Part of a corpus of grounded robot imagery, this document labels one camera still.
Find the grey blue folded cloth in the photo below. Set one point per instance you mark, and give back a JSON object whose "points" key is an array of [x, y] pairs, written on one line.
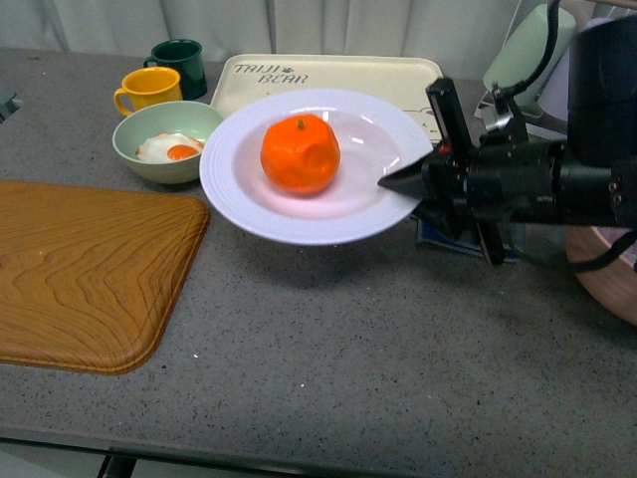
{"points": [[467, 243]]}

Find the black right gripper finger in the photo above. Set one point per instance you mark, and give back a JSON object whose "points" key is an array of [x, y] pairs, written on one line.
{"points": [[409, 180], [440, 218]]}

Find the pink bowl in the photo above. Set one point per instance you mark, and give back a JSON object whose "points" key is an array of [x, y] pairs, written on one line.
{"points": [[613, 286]]}

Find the white curtain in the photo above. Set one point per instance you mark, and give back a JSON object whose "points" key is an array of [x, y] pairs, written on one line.
{"points": [[462, 37]]}

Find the light green bowl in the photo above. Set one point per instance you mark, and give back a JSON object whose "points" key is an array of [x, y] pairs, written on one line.
{"points": [[190, 118]]}

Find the purple plastic cup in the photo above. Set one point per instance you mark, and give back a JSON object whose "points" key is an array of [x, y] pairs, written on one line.
{"points": [[553, 99]]}

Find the fake fried egg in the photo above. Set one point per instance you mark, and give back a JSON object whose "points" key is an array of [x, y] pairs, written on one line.
{"points": [[168, 147]]}

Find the light green plastic cup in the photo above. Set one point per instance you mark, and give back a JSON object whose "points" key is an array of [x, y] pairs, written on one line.
{"points": [[524, 49]]}

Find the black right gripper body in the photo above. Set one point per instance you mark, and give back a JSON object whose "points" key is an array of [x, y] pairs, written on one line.
{"points": [[505, 179]]}

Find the white round plate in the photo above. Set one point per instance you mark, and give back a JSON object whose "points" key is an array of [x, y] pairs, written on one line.
{"points": [[375, 137]]}

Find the clear acrylic cup rack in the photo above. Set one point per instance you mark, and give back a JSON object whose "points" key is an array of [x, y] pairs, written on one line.
{"points": [[486, 111]]}

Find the orange mandarin fruit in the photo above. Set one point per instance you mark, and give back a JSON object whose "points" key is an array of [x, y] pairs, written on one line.
{"points": [[300, 155]]}

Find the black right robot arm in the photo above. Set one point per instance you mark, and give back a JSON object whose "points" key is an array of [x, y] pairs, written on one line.
{"points": [[587, 179]]}

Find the cream bear serving tray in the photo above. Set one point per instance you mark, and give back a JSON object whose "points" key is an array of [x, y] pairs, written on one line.
{"points": [[400, 81]]}

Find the wooden cutting board tray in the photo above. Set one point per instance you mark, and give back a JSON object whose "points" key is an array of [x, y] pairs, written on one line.
{"points": [[89, 276]]}

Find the yellow mug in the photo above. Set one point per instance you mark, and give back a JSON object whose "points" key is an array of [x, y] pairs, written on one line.
{"points": [[147, 87]]}

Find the dark green mug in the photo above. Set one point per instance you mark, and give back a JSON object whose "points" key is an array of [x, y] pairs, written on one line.
{"points": [[183, 56]]}

